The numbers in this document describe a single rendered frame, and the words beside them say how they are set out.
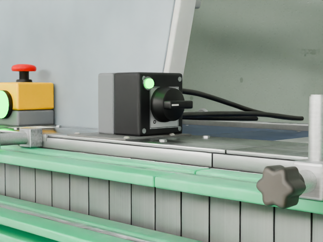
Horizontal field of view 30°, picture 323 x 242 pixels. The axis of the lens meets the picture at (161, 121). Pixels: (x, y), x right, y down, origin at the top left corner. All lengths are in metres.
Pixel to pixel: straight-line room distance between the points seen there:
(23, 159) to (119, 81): 0.16
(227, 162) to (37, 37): 0.55
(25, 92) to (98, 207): 0.30
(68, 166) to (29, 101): 0.36
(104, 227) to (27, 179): 0.20
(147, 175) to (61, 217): 0.22
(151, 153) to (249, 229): 0.15
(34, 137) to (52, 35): 0.26
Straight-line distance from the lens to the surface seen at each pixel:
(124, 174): 0.56
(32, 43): 1.06
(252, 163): 0.57
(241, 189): 0.47
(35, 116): 0.98
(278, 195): 0.40
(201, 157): 0.61
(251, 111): 1.02
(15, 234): 0.75
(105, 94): 0.78
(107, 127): 0.77
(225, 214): 0.59
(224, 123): 1.39
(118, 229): 0.66
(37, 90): 0.98
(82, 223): 0.71
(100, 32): 0.92
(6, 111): 0.97
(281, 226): 0.56
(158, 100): 0.73
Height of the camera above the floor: 1.34
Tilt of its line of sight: 46 degrees down
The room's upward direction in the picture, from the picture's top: 93 degrees counter-clockwise
